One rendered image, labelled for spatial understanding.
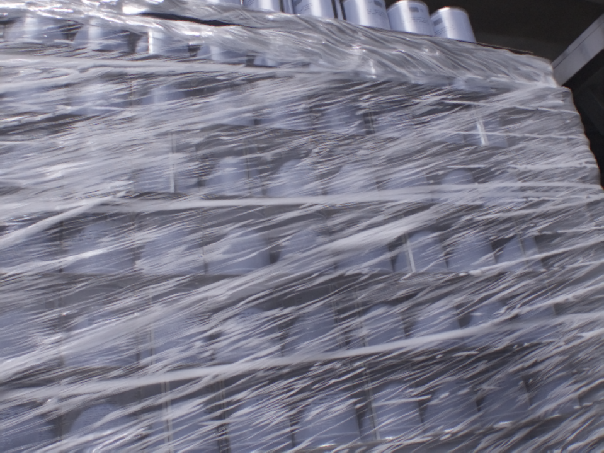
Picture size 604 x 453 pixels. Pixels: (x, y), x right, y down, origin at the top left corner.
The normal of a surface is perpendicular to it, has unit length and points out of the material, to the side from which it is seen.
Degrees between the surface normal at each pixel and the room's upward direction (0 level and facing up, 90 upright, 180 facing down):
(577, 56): 90
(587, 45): 90
